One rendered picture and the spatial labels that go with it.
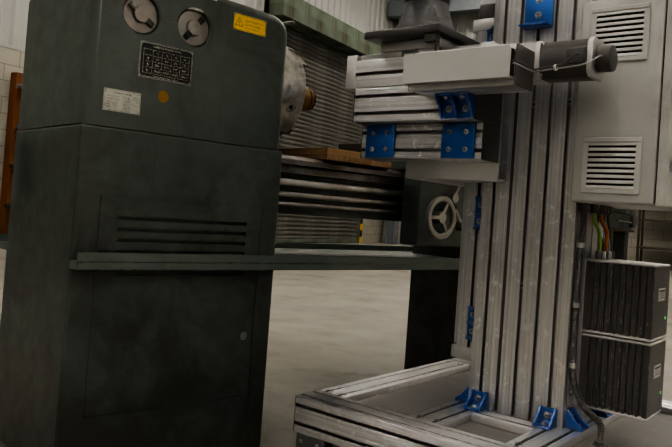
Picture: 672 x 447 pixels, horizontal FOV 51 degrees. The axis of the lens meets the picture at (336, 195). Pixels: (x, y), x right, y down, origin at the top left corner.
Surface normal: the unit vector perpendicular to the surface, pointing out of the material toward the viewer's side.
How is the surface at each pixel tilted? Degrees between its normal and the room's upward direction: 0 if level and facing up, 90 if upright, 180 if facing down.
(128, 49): 90
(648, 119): 90
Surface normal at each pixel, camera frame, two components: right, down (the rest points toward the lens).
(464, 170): -0.62, -0.07
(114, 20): 0.66, 0.04
